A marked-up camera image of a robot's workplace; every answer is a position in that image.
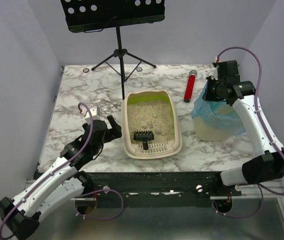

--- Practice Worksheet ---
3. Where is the beige green litter box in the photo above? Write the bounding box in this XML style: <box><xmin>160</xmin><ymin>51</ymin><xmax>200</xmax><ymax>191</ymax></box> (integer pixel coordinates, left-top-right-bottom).
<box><xmin>121</xmin><ymin>89</ymin><xmax>183</xmax><ymax>160</ymax></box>

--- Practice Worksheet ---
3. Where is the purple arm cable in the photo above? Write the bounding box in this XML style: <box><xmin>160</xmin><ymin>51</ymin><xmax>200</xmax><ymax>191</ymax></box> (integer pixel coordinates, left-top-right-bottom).
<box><xmin>0</xmin><ymin>101</ymin><xmax>97</xmax><ymax>240</ymax></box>
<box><xmin>214</xmin><ymin>46</ymin><xmax>284</xmax><ymax>196</ymax></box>

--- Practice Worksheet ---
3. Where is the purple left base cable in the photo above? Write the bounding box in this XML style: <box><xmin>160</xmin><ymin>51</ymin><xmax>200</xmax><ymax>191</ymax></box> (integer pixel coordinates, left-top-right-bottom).
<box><xmin>75</xmin><ymin>189</ymin><xmax>124</xmax><ymax>221</ymax></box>

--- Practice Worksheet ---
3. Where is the black mounting base rail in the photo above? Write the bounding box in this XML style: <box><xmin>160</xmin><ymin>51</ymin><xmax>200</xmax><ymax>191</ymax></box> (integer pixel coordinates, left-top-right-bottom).
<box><xmin>77</xmin><ymin>171</ymin><xmax>242</xmax><ymax>209</ymax></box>

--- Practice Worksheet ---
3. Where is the right table grommet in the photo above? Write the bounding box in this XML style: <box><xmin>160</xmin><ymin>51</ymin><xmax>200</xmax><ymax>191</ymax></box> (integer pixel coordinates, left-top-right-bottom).
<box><xmin>136</xmin><ymin>67</ymin><xmax>143</xmax><ymax>72</ymax></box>

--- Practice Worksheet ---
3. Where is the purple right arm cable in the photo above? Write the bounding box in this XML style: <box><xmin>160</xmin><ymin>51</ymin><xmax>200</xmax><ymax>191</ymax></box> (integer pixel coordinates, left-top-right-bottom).
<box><xmin>214</xmin><ymin>46</ymin><xmax>284</xmax><ymax>196</ymax></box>

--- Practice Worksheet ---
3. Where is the red microphone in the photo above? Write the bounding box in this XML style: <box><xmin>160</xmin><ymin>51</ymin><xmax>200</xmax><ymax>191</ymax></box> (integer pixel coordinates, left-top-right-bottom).
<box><xmin>183</xmin><ymin>70</ymin><xmax>198</xmax><ymax>103</ymax></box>

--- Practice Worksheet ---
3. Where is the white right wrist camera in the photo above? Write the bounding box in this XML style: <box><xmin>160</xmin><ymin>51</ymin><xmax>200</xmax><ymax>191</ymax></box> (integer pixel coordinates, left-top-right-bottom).
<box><xmin>212</xmin><ymin>65</ymin><xmax>219</xmax><ymax>80</ymax></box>

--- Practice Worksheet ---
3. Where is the black music stand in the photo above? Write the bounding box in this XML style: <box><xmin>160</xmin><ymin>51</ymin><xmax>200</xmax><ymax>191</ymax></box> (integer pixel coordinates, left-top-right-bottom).
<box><xmin>60</xmin><ymin>0</ymin><xmax>165</xmax><ymax>98</ymax></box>

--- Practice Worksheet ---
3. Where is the bin with blue bag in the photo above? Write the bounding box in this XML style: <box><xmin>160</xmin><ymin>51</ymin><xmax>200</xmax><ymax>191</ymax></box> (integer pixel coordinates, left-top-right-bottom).
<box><xmin>190</xmin><ymin>85</ymin><xmax>246</xmax><ymax>142</ymax></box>

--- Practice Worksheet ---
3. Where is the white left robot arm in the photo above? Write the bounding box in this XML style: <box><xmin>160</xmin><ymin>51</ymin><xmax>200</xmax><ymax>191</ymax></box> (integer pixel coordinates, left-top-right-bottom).
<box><xmin>0</xmin><ymin>115</ymin><xmax>122</xmax><ymax>240</ymax></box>

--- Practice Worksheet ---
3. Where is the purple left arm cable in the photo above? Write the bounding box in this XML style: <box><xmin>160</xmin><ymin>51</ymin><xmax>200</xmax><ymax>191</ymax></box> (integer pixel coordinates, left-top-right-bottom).
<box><xmin>0</xmin><ymin>101</ymin><xmax>97</xmax><ymax>240</ymax></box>

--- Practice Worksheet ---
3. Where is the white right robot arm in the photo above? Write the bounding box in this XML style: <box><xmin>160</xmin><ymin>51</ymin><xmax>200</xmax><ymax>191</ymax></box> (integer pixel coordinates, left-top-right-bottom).
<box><xmin>203</xmin><ymin>60</ymin><xmax>284</xmax><ymax>186</ymax></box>

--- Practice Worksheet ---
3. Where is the table grommet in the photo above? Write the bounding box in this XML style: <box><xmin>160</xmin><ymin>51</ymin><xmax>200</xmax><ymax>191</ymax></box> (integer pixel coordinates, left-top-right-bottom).
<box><xmin>136</xmin><ymin>67</ymin><xmax>143</xmax><ymax>72</ymax></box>
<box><xmin>83</xmin><ymin>68</ymin><xmax>90</xmax><ymax>73</ymax></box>

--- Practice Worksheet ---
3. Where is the left table grommet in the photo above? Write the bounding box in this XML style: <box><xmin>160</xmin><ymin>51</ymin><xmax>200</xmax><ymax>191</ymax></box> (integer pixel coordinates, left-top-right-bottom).
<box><xmin>83</xmin><ymin>68</ymin><xmax>90</xmax><ymax>73</ymax></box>

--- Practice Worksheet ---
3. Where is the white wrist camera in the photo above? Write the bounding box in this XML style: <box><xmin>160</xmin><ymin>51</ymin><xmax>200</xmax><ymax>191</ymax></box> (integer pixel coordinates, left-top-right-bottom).
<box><xmin>84</xmin><ymin>106</ymin><xmax>101</xmax><ymax>125</ymax></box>
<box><xmin>212</xmin><ymin>65</ymin><xmax>219</xmax><ymax>80</ymax></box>

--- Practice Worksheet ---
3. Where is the black litter scoop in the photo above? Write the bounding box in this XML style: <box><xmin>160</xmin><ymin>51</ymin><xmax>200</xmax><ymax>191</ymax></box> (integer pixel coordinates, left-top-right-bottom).
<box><xmin>133</xmin><ymin>130</ymin><xmax>155</xmax><ymax>151</ymax></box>

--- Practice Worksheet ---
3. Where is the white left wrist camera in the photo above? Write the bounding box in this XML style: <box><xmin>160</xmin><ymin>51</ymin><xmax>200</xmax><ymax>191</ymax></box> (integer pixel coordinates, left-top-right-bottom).
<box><xmin>84</xmin><ymin>106</ymin><xmax>101</xmax><ymax>125</ymax></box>

